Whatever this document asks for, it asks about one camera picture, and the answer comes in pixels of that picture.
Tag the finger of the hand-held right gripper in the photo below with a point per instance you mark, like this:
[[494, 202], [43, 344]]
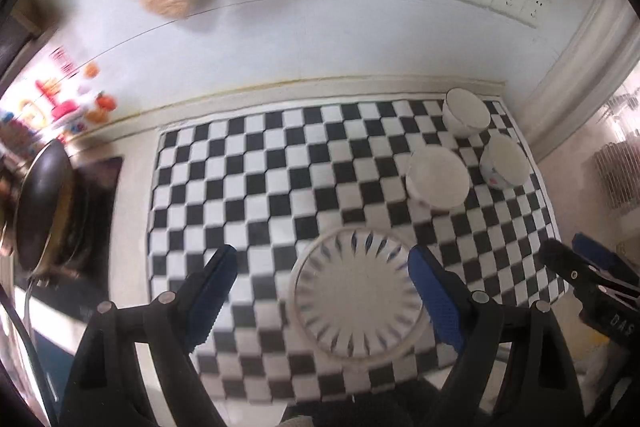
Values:
[[600, 254], [575, 267]]

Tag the white plate striped rim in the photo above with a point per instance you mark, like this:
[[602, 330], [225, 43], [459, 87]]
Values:
[[350, 297]]

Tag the white bowl dotted print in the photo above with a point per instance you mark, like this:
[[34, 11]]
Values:
[[507, 159]]

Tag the white bowl dark pattern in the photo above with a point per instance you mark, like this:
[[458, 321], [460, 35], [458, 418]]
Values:
[[467, 109]]

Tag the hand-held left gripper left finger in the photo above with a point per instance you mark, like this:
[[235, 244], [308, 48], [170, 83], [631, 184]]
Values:
[[212, 294]]

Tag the black range hood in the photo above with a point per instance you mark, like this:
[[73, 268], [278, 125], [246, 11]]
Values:
[[20, 22]]

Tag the dark frying pan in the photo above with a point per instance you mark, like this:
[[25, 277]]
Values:
[[42, 202]]

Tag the white bowl red floral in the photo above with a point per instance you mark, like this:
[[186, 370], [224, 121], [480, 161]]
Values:
[[437, 174]]

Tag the colourful wall stickers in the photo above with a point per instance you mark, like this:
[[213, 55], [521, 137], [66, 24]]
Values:
[[65, 107]]

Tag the black white checkered cloth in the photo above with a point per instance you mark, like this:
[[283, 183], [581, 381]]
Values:
[[275, 187]]

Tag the glass sliding door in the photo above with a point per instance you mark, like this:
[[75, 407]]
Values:
[[575, 187]]

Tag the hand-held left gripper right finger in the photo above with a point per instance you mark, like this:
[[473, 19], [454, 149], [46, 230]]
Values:
[[440, 302]]

